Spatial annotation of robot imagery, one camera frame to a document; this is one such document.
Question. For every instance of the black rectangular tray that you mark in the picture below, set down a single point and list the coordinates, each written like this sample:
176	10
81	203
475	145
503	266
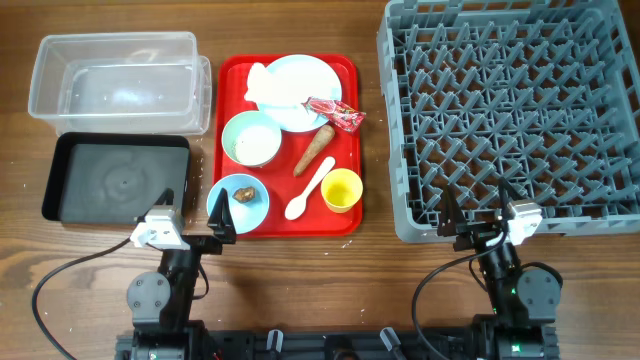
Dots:
101	178

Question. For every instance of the yellow plastic cup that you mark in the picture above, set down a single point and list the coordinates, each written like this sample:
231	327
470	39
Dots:
341	189

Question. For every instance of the small light blue plate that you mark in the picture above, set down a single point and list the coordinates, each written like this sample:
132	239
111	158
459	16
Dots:
246	216

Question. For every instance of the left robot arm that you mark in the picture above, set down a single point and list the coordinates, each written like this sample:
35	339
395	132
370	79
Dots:
161	301

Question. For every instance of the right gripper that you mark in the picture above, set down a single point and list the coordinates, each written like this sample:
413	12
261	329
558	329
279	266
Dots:
474	235

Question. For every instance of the red snack wrapper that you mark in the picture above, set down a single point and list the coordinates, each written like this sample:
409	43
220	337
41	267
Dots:
337	112

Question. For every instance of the white plastic spoon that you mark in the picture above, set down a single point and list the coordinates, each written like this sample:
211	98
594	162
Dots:
297	206

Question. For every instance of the brown carrot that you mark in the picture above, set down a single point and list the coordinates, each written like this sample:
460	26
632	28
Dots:
321	139

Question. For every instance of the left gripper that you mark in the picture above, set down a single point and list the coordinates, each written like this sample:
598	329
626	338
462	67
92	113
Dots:
218	221

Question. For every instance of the grey dishwasher rack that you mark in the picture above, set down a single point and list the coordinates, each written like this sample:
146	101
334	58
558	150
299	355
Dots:
542	94

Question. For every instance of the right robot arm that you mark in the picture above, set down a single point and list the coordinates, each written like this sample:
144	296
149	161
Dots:
524	297

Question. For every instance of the white napkin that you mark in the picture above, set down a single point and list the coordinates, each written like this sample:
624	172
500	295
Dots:
262	86

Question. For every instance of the clear plastic waste bin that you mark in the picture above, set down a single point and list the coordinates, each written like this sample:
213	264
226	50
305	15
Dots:
125	82

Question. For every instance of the light green bowl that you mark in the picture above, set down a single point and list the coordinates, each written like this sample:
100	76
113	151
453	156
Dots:
251	138

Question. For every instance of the large light blue plate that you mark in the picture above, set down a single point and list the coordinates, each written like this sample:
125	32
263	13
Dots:
310	77

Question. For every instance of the brown food scrap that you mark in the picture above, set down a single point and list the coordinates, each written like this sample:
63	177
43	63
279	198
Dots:
244	195

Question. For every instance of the red serving tray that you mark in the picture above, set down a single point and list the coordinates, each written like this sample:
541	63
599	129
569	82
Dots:
318	220

